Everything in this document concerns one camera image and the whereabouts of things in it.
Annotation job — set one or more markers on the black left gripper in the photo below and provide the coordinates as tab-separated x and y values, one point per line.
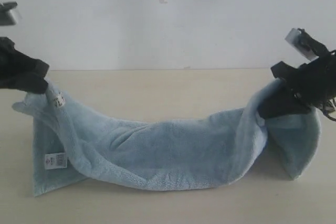
21	72

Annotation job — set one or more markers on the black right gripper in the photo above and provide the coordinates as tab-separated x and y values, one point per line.
310	85

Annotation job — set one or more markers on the light blue fluffy towel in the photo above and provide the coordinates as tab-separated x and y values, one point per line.
72	142

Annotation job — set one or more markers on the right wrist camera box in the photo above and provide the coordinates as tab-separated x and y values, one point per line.
306	45

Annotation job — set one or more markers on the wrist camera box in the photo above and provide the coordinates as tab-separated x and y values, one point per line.
306	45
9	14

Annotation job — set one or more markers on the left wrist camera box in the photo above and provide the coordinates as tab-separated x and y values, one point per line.
9	14

